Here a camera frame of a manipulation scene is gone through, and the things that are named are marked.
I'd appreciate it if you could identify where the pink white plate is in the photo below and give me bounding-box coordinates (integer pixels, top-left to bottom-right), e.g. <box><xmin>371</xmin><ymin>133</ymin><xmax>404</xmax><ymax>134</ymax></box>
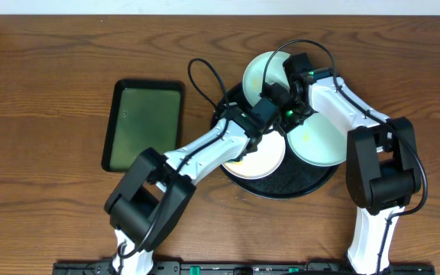
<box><xmin>222</xmin><ymin>131</ymin><xmax>286</xmax><ymax>180</ymax></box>

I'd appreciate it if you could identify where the green plate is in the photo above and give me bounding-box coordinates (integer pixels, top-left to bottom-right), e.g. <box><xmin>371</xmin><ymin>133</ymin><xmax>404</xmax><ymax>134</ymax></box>
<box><xmin>286</xmin><ymin>113</ymin><xmax>347</xmax><ymax>167</ymax></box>
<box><xmin>242</xmin><ymin>51</ymin><xmax>290</xmax><ymax>106</ymax></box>

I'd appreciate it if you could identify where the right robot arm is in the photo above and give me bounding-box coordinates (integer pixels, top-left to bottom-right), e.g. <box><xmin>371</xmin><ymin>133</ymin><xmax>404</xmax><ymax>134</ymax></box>
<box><xmin>282</xmin><ymin>53</ymin><xmax>428</xmax><ymax>274</ymax></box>

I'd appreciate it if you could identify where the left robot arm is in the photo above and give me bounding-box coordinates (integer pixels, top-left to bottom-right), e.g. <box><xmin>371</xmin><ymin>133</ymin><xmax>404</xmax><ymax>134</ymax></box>
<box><xmin>104</xmin><ymin>106</ymin><xmax>273</xmax><ymax>274</ymax></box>

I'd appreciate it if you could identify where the round black tray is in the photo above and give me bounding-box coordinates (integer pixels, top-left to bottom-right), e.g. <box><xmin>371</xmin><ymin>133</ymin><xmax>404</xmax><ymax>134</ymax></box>
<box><xmin>209</xmin><ymin>82</ymin><xmax>339</xmax><ymax>200</ymax></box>

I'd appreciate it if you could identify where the black rectangular tray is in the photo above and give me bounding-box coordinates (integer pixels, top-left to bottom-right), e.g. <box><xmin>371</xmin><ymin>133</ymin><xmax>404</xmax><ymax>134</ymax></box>
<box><xmin>101</xmin><ymin>79</ymin><xmax>184</xmax><ymax>172</ymax></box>

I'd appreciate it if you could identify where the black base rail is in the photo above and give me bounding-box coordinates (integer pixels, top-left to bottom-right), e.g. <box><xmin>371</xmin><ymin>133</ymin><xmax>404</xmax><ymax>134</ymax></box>
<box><xmin>51</xmin><ymin>260</ymin><xmax>436</xmax><ymax>275</ymax></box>

